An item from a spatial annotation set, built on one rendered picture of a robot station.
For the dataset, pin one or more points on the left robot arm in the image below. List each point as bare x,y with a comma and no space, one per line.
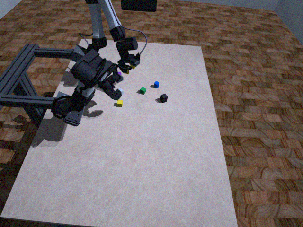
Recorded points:
118,33

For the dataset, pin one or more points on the green cube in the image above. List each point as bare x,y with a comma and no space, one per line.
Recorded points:
143,90

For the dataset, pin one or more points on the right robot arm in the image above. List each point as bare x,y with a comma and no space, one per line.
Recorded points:
86,74

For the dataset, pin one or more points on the blue cylinder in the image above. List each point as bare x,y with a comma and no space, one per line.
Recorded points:
156,84

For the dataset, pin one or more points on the yellow cube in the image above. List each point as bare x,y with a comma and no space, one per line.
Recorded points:
119,103

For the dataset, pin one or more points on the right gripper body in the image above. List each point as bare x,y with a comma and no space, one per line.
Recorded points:
108,89

